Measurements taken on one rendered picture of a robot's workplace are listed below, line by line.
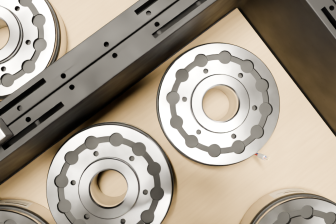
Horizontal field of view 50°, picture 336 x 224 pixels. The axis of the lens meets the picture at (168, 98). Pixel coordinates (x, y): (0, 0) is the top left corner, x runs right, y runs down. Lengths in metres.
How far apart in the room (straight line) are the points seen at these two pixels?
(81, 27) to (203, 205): 0.19
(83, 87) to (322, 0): 0.16
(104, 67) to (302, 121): 0.20
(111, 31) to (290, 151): 0.20
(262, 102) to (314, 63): 0.05
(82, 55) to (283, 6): 0.15
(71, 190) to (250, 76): 0.17
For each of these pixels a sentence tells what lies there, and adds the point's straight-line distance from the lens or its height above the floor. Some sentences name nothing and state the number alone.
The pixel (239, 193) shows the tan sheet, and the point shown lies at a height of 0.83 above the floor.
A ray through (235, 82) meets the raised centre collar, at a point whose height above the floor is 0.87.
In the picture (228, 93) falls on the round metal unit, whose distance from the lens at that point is 0.32.
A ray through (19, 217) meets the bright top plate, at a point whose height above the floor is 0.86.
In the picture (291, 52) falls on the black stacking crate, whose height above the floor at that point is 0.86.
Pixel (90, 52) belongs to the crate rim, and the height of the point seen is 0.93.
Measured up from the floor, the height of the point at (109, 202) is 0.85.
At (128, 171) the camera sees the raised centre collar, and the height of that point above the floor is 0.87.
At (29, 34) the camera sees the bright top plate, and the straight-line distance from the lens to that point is 0.32.
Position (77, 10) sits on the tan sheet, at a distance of 0.34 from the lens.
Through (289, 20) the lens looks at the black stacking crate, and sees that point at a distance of 0.29.
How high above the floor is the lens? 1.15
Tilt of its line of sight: 87 degrees down
